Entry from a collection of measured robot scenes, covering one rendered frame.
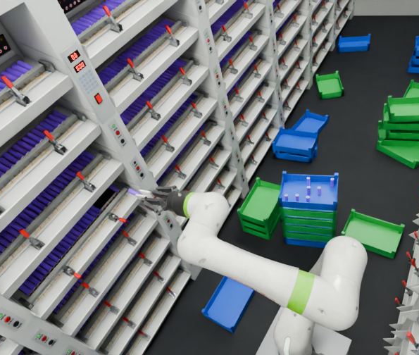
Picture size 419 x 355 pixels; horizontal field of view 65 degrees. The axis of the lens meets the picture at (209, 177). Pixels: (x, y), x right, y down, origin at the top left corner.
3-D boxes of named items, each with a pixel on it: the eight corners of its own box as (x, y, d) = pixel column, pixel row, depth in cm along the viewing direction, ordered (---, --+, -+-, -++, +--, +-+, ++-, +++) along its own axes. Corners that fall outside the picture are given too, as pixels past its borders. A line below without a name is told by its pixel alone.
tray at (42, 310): (143, 198, 152) (139, 187, 144) (44, 320, 122) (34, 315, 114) (108, 179, 157) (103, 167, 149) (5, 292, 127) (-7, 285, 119)
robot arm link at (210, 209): (239, 204, 109) (223, 187, 101) (224, 239, 104) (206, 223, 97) (208, 199, 118) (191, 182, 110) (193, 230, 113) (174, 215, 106)
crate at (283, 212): (336, 191, 192) (337, 182, 187) (336, 220, 180) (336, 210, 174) (284, 188, 203) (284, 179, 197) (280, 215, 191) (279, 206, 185)
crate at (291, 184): (337, 182, 187) (338, 172, 181) (336, 210, 174) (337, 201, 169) (284, 179, 197) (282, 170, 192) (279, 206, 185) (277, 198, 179)
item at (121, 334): (182, 260, 194) (180, 252, 183) (115, 363, 164) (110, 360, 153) (153, 244, 200) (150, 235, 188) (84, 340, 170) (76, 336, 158)
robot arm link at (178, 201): (193, 184, 111) (177, 205, 107) (207, 206, 118) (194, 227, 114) (180, 182, 115) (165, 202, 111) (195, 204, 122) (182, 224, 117)
